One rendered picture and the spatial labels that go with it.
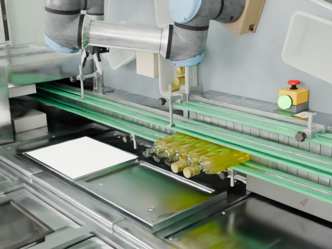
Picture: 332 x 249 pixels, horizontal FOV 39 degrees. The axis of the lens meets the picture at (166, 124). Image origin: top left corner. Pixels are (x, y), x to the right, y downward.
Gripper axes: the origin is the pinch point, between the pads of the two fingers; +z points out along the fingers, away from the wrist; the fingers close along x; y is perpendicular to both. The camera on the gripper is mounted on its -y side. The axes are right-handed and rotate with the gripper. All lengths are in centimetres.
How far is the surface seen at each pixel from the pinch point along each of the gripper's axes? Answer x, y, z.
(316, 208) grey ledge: -105, 19, 24
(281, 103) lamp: -86, 20, -6
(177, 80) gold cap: -31.3, 22.5, -0.6
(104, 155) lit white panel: -16.6, -2.8, 32.6
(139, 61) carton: -7.6, 20.5, -4.3
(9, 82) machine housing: 39.3, -20.7, 11.4
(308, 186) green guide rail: -103, 15, 16
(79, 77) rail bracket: 19.4, 5.8, 7.3
